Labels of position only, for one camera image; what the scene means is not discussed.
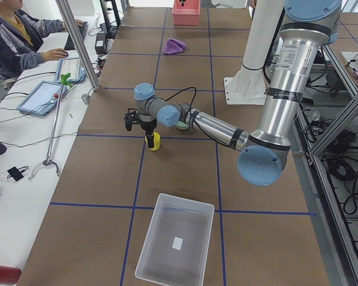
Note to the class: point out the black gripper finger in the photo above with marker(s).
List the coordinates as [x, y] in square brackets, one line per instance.
[150, 138]

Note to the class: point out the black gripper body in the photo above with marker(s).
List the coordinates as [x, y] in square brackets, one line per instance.
[148, 125]

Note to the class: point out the yellow plastic cup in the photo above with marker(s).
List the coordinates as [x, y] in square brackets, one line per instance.
[157, 141]

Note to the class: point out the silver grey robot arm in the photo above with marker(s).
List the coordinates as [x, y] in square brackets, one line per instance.
[280, 52]

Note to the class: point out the mint green bowl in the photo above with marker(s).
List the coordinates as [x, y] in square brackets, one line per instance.
[181, 126]

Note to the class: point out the purple crumpled cloth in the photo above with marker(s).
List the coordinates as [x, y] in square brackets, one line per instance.
[174, 46]

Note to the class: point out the metal reacher grabber tool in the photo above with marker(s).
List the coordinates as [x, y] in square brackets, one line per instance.
[48, 162]

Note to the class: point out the blue teach pendant tablet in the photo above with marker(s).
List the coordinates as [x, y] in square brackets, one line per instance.
[42, 99]

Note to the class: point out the pink plastic bin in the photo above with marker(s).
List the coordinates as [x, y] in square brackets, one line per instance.
[186, 12]

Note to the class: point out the translucent white plastic bin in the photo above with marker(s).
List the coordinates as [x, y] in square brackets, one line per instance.
[175, 249]

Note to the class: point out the seated person in hoodie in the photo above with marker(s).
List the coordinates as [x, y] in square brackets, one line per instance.
[21, 36]

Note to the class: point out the red cylinder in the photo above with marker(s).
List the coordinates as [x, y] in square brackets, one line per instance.
[9, 275]

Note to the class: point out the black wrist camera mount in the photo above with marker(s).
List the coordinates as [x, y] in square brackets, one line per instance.
[130, 118]

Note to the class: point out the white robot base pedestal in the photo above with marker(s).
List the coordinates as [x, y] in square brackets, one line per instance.
[248, 84]

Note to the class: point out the aluminium frame post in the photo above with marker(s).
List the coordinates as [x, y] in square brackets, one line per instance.
[74, 33]

